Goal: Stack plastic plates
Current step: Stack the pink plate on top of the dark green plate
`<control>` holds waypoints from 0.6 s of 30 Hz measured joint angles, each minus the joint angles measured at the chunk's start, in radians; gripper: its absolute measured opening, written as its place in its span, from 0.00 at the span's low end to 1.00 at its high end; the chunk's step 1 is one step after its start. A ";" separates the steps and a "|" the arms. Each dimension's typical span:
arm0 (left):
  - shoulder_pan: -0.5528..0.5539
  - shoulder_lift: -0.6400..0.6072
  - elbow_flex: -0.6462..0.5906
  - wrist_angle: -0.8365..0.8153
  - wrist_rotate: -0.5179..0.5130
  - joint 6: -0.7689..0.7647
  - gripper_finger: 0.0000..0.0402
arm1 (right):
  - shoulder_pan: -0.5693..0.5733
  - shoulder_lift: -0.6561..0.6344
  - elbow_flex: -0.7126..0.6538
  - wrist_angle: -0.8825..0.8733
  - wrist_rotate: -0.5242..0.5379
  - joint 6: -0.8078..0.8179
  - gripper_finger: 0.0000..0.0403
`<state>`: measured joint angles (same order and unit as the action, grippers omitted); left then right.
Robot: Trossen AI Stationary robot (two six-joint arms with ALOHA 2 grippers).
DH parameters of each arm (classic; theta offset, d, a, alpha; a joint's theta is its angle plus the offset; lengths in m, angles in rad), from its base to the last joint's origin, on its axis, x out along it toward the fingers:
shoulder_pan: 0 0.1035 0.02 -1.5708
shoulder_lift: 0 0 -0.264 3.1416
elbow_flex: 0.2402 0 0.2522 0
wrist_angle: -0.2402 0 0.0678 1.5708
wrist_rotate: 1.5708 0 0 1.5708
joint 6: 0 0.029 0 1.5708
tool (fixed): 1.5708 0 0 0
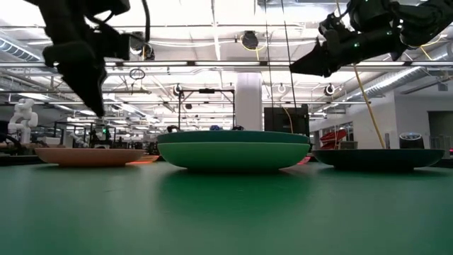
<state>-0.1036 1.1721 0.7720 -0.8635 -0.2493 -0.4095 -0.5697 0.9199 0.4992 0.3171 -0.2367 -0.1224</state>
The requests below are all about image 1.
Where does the large dark green plate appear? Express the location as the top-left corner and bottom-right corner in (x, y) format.
(312, 148), (446, 173)

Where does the long ceiling light rail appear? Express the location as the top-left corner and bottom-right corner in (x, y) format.
(105, 60), (406, 68)

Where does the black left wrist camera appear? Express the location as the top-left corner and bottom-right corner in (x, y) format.
(102, 32), (132, 61)

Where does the large light green plate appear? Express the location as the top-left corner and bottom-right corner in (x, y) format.
(157, 141), (311, 174)

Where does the grey door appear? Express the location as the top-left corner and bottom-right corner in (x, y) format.
(428, 110), (453, 149)

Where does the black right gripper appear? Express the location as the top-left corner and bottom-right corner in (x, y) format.
(289, 27), (401, 79)

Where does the thin black hanging cable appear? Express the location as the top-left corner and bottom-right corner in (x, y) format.
(280, 0), (298, 109)
(263, 0), (275, 108)

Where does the large salmon plate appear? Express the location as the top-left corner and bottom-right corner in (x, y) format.
(34, 147), (146, 168)

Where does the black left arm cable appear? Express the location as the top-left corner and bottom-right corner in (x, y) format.
(140, 0), (152, 45)

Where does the black monitor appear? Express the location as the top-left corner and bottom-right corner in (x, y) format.
(263, 106), (311, 135)

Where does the black ceiling cable reel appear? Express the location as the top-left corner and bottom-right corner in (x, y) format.
(241, 30), (260, 51)
(129, 30), (156, 62)

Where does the small orange-red translucent plate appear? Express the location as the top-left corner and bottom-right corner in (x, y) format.
(127, 154), (161, 166)

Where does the black hanging cable loop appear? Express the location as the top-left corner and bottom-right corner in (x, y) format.
(128, 67), (147, 81)

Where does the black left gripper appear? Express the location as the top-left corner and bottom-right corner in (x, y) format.
(42, 35), (108, 118)

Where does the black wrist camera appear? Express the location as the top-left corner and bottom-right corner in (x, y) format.
(102, 32), (132, 61)
(318, 12), (355, 40)

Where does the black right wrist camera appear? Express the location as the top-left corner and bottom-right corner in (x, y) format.
(318, 12), (355, 40)

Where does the black workstation frame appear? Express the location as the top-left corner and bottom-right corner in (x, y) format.
(177, 88), (236, 133)

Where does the silver ventilation duct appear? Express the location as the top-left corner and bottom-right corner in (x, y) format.
(345, 65), (453, 103)
(0, 37), (44, 63)

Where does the large teal plate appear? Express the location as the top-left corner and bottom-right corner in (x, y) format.
(156, 130), (311, 145)

